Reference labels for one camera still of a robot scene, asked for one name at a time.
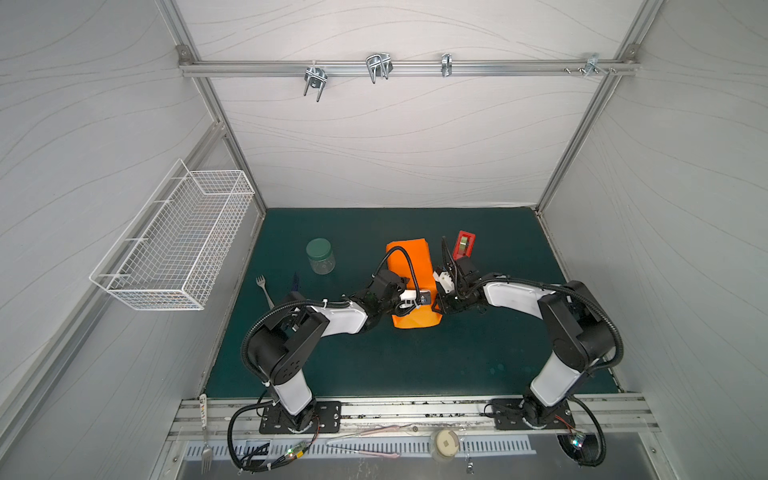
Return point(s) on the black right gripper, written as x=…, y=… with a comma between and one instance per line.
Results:
x=455, y=275

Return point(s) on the orange wrapping paper sheet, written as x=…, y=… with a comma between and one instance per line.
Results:
x=424, y=316

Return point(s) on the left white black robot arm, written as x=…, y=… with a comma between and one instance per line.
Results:
x=280, y=343

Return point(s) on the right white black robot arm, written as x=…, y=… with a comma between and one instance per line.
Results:
x=584, y=339

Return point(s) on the red tape dispenser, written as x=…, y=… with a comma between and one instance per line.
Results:
x=464, y=245

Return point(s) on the silver metal fork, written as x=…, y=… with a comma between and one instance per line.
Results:
x=261, y=282

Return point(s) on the white slotted vent strip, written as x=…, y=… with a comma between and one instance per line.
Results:
x=404, y=446

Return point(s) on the left metal u-bolt clamp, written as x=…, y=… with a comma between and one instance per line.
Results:
x=315, y=79

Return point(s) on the metal u-bolt clamp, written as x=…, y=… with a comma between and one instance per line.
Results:
x=379, y=65
x=315, y=79

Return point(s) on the middle metal u-bolt clamp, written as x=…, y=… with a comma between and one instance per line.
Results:
x=379, y=65

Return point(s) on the fork hanging at front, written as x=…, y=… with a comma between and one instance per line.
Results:
x=207, y=453

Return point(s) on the right metal bolt clamp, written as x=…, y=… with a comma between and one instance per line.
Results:
x=592, y=67

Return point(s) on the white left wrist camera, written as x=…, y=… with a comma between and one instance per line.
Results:
x=416, y=298

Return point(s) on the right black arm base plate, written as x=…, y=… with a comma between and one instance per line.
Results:
x=510, y=414

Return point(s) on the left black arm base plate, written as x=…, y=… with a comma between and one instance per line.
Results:
x=317, y=416

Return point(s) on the white wire basket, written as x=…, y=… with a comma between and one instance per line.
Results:
x=169, y=256

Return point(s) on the small metal bracket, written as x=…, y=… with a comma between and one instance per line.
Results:
x=446, y=65

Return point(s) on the aluminium crossbar rail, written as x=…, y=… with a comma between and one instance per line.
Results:
x=401, y=68

